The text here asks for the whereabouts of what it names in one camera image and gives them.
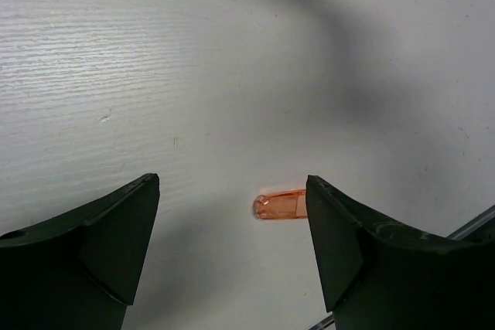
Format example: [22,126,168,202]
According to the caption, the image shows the orange marker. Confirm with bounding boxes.
[253,189,308,220]

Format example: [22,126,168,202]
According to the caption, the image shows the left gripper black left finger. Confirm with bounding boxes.
[1,173,159,329]

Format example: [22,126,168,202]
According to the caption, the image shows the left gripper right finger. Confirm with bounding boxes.
[306,175,494,329]

